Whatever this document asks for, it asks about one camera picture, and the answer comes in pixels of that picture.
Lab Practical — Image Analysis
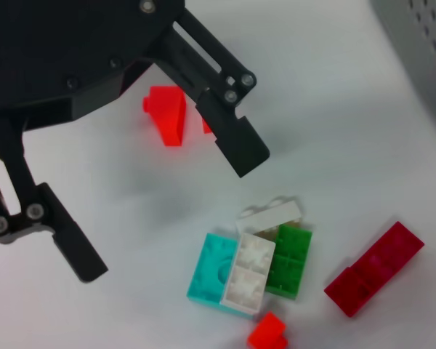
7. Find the narrow white brick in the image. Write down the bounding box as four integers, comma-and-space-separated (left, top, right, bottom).
235, 196, 306, 234

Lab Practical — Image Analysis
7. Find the tiny red brick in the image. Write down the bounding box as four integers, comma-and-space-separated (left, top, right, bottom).
246, 310, 288, 349

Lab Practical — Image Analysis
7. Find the long dark red brick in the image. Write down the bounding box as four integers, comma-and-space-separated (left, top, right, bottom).
323, 220, 425, 319

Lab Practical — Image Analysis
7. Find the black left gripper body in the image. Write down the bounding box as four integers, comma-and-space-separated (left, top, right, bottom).
0, 0, 186, 131

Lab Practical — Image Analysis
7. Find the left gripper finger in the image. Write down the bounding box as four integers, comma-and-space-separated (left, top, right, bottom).
150, 9, 272, 179
0, 116, 109, 284

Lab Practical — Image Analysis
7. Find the wide white brick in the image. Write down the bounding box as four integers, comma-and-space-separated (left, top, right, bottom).
219, 232, 277, 316

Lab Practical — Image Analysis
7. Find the red sloped brick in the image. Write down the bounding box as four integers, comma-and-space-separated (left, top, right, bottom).
142, 85, 187, 148

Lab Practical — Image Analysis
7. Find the teal plate brick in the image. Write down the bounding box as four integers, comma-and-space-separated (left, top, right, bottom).
186, 232, 257, 321

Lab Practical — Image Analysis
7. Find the green brick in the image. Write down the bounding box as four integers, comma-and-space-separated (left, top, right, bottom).
265, 223, 313, 301

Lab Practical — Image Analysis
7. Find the grey perforated storage bin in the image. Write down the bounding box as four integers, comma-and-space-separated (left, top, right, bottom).
368, 0, 436, 137

